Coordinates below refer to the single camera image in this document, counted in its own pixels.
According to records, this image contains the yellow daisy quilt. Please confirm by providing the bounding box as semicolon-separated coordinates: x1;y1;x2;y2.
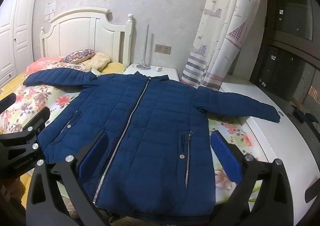
0;72;27;95

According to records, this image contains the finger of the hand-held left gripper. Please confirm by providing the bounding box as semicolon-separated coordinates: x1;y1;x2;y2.
0;93;17;115
22;107;52;151

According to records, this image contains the floral checked bedsheet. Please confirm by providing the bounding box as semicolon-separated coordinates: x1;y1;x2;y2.
0;62;254;226

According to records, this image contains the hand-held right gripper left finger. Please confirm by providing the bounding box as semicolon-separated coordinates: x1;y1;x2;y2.
26;131;109;226

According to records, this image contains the plain yellow pillow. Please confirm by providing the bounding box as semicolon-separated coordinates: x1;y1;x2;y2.
101;62;125;75

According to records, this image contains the gold wall socket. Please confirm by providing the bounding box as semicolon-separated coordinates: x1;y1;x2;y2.
154;44;172;54

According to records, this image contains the white floor lamp stand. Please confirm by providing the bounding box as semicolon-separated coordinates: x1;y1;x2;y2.
136;24;152;70

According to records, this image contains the white wardrobe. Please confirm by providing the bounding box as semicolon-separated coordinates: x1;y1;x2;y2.
0;0;41;89

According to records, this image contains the blue quilted jacket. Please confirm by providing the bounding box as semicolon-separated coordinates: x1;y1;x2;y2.
23;68;281;225

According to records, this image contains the sailboat print curtain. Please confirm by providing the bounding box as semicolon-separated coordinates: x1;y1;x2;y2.
180;0;267;91

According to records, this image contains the purple patterned cushion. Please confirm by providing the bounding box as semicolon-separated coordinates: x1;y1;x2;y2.
62;49;96;65

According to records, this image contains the white bed headboard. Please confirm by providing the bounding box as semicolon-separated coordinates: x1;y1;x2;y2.
40;7;134;67

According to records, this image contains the dark window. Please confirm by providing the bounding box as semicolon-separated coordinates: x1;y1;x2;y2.
250;0;320;107

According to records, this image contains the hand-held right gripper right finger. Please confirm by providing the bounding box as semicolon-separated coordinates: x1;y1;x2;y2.
211;130;294;226

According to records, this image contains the pale yellow floral pillow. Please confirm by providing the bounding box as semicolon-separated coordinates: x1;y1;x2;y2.
81;52;111;72

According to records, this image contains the white wall notice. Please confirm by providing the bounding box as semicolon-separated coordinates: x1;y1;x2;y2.
46;0;58;15

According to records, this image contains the pink floral pillow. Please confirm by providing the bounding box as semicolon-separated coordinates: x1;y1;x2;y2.
26;57;66;74

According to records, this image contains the white nightstand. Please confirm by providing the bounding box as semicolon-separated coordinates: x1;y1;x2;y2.
122;63;179;82

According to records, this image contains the white window ledge cabinet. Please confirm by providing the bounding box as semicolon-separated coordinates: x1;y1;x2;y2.
220;82;320;216

